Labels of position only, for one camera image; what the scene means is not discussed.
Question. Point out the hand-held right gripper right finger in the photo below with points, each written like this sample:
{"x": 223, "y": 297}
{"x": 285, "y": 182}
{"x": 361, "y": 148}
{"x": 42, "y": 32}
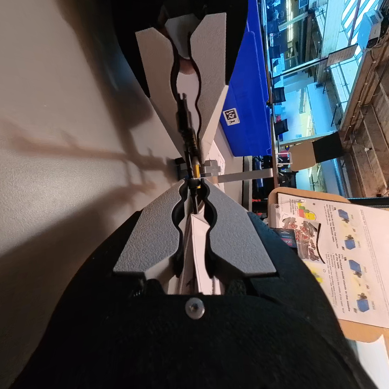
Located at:
{"x": 240, "y": 243}

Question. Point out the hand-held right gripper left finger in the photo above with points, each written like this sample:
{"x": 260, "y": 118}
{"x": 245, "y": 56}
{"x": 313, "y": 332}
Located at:
{"x": 149, "y": 243}

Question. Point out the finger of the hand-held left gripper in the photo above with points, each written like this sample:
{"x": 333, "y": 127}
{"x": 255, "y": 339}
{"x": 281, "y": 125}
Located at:
{"x": 155, "y": 67}
{"x": 211, "y": 60}

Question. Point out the black toy brick beam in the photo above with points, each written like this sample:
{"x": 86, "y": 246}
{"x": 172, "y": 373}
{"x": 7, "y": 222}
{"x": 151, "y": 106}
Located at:
{"x": 185, "y": 121}

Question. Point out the dark grey toy motor block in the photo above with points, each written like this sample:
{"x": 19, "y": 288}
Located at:
{"x": 211, "y": 168}

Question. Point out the beige desk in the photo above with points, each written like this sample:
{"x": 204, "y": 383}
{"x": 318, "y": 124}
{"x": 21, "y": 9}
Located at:
{"x": 60, "y": 182}

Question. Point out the person's left hand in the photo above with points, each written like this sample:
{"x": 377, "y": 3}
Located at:
{"x": 186, "y": 65}

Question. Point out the blue storage bin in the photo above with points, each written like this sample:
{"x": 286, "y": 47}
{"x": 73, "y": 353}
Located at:
{"x": 249, "y": 76}

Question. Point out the open instruction booklet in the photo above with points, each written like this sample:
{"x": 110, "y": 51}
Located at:
{"x": 197, "y": 252}

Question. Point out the black toy set box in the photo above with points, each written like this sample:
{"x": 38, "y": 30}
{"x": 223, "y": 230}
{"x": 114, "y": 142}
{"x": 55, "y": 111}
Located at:
{"x": 287, "y": 238}

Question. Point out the white marker sticker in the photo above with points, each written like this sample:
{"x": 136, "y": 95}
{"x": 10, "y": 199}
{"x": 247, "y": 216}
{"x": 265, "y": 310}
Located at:
{"x": 231, "y": 117}

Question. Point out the sticker sheet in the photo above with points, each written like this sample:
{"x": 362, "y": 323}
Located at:
{"x": 304, "y": 240}

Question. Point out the black chair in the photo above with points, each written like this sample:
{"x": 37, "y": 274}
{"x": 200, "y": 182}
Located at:
{"x": 281, "y": 127}
{"x": 279, "y": 95}

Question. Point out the printed instruction sheet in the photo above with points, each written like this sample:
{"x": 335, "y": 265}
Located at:
{"x": 349, "y": 258}

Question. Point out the tan and black box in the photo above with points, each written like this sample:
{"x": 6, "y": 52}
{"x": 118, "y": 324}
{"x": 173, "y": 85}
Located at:
{"x": 310, "y": 155}

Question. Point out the hanging sign board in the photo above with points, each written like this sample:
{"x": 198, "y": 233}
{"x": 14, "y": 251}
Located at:
{"x": 342, "y": 54}

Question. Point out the instruction sheet on board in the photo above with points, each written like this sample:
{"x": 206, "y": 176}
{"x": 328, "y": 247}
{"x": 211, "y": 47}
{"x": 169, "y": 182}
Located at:
{"x": 361, "y": 332}

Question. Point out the black wall speaker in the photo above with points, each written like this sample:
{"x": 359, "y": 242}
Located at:
{"x": 373, "y": 43}

